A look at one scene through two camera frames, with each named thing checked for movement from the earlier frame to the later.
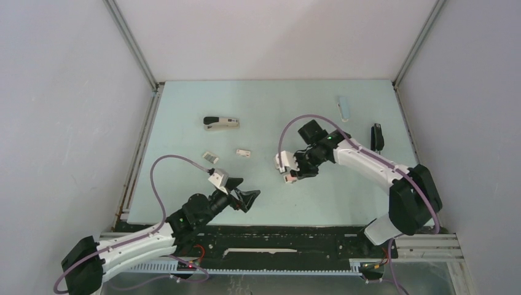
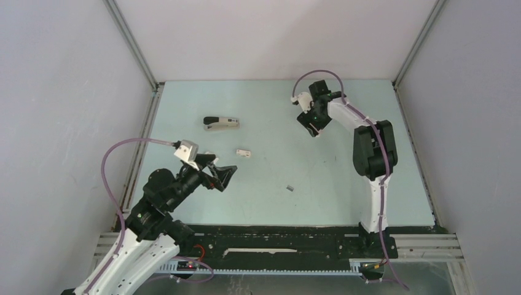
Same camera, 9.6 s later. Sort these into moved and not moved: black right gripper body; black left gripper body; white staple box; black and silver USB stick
Moved: black left gripper body; black right gripper body
Not moved: white staple box; black and silver USB stick
